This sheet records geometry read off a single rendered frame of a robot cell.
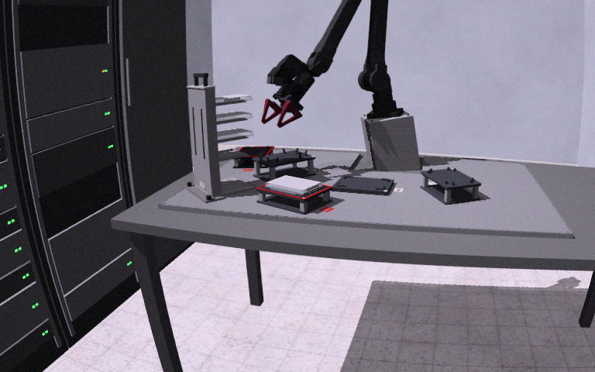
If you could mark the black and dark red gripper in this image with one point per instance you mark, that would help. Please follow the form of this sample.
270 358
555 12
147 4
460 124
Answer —
287 104

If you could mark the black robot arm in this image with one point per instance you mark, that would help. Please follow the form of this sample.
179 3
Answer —
375 80

